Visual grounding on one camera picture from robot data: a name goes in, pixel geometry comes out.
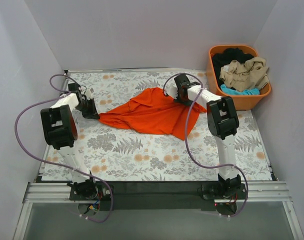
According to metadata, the orange t shirt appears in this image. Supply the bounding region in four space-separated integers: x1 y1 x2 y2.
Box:
99 87 207 141

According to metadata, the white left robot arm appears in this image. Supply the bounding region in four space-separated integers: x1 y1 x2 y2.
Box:
40 83 100 200

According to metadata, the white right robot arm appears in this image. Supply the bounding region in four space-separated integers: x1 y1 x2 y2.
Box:
166 73 242 199

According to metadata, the turquoise t shirt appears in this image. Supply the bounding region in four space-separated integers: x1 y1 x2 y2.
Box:
220 84 261 96

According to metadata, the black t shirt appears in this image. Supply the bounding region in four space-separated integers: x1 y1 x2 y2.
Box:
211 48 254 80

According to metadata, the floral patterned table mat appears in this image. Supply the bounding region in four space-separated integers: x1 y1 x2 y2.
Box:
41 70 273 182

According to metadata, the orange plastic laundry basket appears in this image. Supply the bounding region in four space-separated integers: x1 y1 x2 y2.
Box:
206 44 271 111

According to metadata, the beige t shirt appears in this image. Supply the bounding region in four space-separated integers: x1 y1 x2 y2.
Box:
219 56 270 92

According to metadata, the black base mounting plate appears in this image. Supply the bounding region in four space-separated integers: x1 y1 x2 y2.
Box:
67 181 246 213

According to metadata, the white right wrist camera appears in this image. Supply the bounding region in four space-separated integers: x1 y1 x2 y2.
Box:
165 86 178 99

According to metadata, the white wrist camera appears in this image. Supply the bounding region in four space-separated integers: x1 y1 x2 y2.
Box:
165 86 178 99
84 88 94 99

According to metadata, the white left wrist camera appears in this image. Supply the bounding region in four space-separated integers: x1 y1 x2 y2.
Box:
84 88 94 99

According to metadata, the aluminium frame rail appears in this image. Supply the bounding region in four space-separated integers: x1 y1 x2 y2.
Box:
14 181 304 240

